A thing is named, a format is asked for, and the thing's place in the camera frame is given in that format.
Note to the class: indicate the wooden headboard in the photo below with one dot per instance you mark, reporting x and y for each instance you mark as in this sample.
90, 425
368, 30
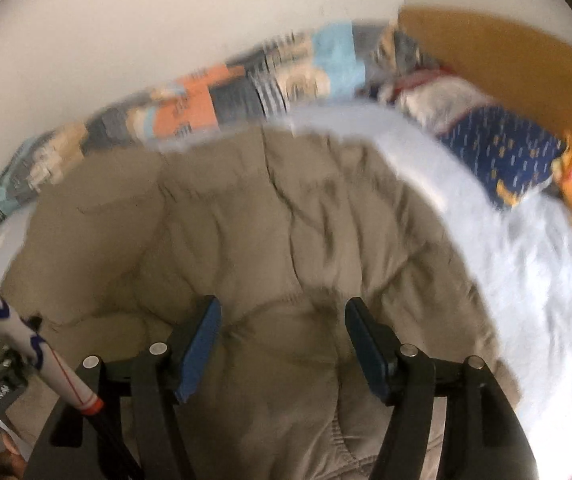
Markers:
527, 70

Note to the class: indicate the khaki quilted hooded jacket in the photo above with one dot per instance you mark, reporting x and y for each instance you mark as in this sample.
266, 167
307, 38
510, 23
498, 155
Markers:
283, 230

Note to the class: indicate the white marker pen red tip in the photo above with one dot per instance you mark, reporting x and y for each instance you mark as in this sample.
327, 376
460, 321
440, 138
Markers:
51, 367

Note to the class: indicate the patchwork patterned blanket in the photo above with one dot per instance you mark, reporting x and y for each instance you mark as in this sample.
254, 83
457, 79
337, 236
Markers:
334, 62

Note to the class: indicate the light blue bed sheet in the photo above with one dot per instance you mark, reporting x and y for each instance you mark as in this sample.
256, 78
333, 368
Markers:
521, 259

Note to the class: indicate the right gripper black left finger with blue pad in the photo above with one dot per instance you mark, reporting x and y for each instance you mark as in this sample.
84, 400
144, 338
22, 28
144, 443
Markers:
135, 435

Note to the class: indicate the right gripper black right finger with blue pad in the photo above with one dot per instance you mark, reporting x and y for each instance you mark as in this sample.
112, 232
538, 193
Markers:
482, 437

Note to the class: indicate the navy star patterned pillow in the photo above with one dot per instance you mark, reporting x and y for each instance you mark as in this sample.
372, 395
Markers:
510, 155

